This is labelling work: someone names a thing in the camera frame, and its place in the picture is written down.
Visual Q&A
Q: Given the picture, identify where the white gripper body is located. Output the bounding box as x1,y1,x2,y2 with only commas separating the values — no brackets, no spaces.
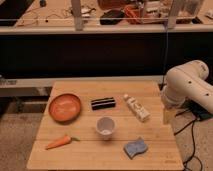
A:
161,91,182,109

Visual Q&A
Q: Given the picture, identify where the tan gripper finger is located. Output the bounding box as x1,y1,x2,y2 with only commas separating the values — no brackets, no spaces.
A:
163,109,175,124

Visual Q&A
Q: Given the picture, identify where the black white striped eraser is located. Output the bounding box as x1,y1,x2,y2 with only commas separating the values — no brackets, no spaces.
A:
91,97,116,110

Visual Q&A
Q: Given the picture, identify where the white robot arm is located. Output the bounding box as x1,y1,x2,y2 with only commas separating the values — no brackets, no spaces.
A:
161,60,213,124

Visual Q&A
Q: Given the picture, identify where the white ceramic cup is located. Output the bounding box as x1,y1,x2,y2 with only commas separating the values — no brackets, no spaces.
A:
96,117,115,140

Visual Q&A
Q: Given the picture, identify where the white tube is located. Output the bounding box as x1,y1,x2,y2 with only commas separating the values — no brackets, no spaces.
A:
124,94,150,122

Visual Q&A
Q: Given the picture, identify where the blue sponge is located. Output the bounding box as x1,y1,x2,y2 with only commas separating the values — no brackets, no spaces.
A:
124,137,148,159

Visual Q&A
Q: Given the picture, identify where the orange tool on bench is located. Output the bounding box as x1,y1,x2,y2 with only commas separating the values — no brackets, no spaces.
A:
124,5,144,24

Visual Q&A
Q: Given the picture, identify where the black bag on bench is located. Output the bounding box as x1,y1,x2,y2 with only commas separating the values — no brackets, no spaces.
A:
100,9,124,25

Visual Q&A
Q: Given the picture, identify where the orange toy carrot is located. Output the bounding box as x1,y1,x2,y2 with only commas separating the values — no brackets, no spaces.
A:
45,135,78,150

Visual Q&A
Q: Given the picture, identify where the black cable on floor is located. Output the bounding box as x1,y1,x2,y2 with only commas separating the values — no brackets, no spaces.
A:
173,108,204,171

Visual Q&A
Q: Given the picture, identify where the blue hanging cable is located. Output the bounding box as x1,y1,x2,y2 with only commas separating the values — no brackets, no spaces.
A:
162,20,169,86

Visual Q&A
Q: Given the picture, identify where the grey right post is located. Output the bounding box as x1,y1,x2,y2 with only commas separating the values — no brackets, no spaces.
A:
167,0,184,29

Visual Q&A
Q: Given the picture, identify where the grey post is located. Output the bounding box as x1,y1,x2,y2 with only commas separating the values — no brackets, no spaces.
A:
71,0,84,31
167,0,184,29

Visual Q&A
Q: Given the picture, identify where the grey left post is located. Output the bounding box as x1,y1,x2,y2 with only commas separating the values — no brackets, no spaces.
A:
71,0,84,31

